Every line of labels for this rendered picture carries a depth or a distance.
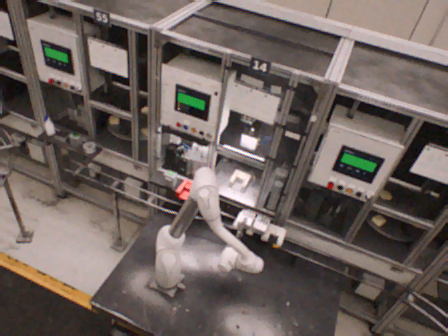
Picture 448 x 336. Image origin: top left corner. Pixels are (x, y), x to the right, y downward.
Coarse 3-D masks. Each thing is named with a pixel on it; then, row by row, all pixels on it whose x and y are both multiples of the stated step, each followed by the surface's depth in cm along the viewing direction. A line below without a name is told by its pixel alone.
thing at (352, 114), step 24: (336, 96) 202; (360, 120) 205; (384, 120) 200; (408, 120) 195; (432, 144) 197; (408, 168) 211; (432, 168) 205; (312, 192) 248; (336, 192) 241; (384, 192) 227; (408, 192) 220; (432, 192) 214; (312, 216) 261; (336, 216) 253; (432, 216) 224; (432, 240) 234
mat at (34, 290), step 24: (0, 264) 308; (24, 264) 312; (0, 288) 293; (24, 288) 296; (48, 288) 299; (72, 288) 302; (0, 312) 279; (24, 312) 282; (48, 312) 284; (72, 312) 287; (96, 312) 289
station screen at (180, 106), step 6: (180, 90) 234; (192, 96) 233; (198, 96) 231; (180, 102) 239; (180, 108) 242; (186, 108) 240; (192, 108) 238; (198, 108) 236; (204, 108) 235; (192, 114) 241; (198, 114) 239; (204, 114) 237
